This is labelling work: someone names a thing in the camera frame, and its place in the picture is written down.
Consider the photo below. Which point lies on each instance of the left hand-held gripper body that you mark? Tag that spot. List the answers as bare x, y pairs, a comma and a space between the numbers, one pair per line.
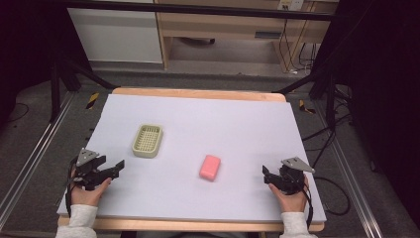
86, 170

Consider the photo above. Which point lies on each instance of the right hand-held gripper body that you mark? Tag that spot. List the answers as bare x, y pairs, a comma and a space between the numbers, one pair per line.
292, 175

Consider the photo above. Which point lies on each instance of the yellow-green plastic basket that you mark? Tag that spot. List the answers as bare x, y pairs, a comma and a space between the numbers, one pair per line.
147, 141

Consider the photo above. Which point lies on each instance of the pink soap bar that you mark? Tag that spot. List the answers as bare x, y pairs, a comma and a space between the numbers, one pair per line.
210, 167

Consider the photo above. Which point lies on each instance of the person's left hand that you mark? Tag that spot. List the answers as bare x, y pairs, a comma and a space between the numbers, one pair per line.
86, 195

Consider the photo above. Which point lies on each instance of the person's right hand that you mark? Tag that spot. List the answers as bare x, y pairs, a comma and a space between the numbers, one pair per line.
290, 200

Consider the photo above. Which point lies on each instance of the white foam mat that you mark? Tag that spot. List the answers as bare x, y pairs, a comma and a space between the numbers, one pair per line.
204, 132

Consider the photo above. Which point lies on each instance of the wooden table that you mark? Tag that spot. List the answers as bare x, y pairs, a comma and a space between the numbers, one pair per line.
198, 94

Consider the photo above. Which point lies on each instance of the white cabinet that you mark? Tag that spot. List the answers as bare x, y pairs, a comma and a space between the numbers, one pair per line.
115, 33

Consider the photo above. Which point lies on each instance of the wooden desk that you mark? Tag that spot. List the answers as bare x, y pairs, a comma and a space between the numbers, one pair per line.
228, 23

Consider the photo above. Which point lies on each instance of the aluminium floor rail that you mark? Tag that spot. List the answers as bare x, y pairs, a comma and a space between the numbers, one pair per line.
350, 175
34, 148

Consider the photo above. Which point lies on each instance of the wall power outlet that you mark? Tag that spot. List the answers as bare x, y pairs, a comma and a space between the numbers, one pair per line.
290, 4

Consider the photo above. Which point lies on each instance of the black metal frame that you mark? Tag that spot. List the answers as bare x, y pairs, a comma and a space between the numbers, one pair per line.
198, 10

